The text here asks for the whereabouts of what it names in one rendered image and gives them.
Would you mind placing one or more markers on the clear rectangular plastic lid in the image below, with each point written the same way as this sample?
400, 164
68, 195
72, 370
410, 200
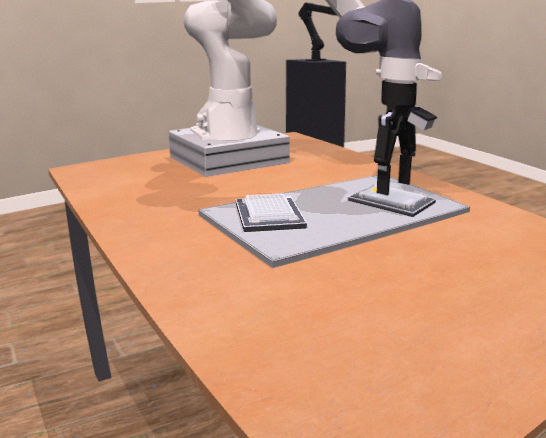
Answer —
396, 197

